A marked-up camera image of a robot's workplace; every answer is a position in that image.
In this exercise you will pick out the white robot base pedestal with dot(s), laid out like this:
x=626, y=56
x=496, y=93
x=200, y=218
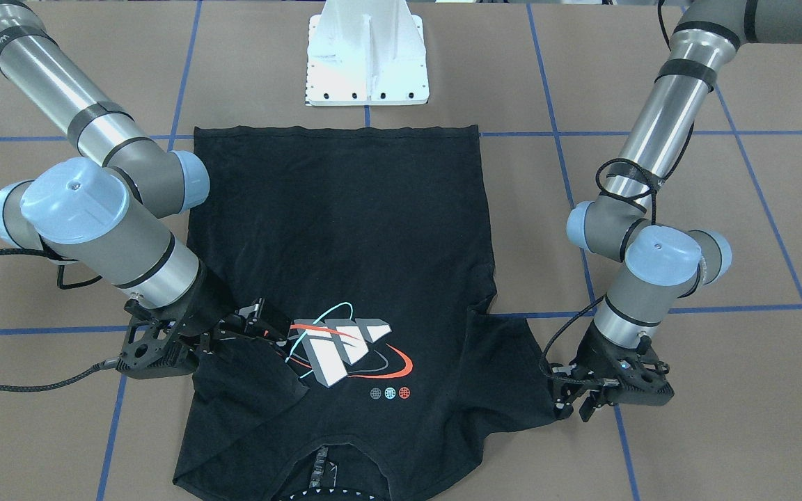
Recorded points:
x=366, y=53

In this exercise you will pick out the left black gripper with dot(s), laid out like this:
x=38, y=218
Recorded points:
x=592, y=347

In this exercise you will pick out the black graphic t-shirt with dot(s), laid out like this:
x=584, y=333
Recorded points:
x=377, y=244

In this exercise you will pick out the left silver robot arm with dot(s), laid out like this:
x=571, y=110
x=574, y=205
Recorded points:
x=661, y=264

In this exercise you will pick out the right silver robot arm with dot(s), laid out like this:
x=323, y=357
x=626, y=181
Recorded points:
x=104, y=209

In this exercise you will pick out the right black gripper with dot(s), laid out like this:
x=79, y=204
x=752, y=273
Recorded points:
x=211, y=298

